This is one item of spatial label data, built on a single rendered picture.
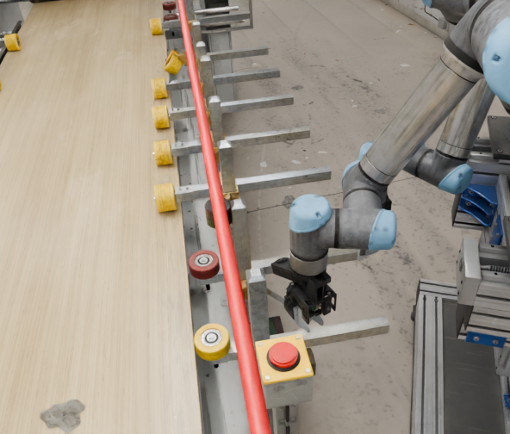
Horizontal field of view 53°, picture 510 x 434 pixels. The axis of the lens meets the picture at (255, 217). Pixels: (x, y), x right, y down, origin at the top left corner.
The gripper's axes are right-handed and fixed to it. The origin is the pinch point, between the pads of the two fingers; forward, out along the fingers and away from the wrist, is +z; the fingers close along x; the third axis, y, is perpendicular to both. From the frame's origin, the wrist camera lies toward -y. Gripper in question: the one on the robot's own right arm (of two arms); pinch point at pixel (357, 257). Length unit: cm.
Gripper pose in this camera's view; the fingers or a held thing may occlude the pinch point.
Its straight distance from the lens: 144.9
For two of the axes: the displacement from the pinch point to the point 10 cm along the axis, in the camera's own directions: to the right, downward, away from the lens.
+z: 0.6, 7.7, 6.4
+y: 9.8, -1.5, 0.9
